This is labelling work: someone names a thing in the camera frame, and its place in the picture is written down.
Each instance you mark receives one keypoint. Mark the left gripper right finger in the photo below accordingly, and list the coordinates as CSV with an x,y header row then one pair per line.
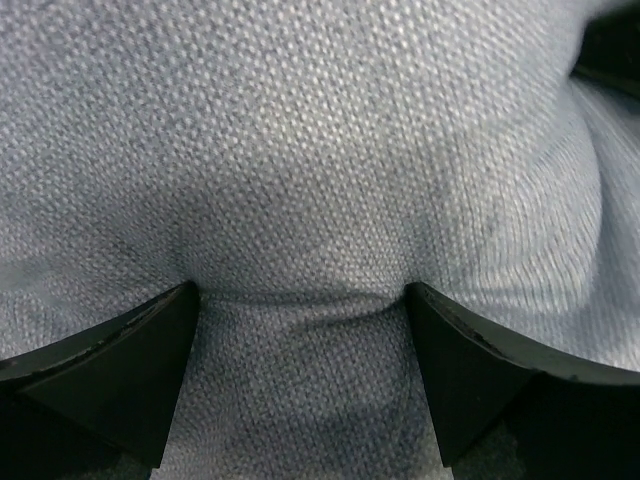
x,y
504,406

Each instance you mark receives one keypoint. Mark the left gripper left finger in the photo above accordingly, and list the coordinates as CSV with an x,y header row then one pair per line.
x,y
99,404

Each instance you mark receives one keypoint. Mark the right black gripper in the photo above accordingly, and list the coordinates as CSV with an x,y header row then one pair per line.
x,y
609,52

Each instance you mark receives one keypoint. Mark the pillowcase grey outside blue inside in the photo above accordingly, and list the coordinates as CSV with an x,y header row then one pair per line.
x,y
302,162

